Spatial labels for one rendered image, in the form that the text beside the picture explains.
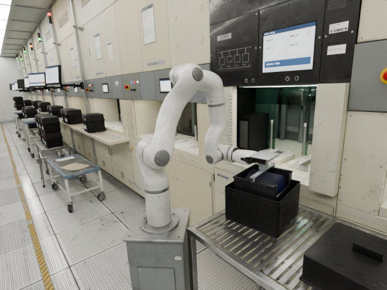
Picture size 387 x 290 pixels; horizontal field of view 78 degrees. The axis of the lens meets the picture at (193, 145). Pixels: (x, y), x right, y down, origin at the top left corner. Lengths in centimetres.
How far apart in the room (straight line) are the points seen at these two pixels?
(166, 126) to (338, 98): 76
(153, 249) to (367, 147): 105
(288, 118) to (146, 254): 178
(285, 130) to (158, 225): 162
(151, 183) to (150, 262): 37
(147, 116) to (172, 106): 192
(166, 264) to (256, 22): 135
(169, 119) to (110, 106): 336
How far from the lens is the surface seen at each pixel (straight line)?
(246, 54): 155
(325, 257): 96
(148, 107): 298
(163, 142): 103
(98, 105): 432
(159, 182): 111
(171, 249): 118
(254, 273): 99
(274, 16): 148
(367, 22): 130
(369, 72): 125
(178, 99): 108
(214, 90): 119
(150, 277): 130
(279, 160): 172
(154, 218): 119
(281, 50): 142
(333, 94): 125
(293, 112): 241
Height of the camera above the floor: 143
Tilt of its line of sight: 14 degrees down
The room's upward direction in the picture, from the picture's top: 3 degrees counter-clockwise
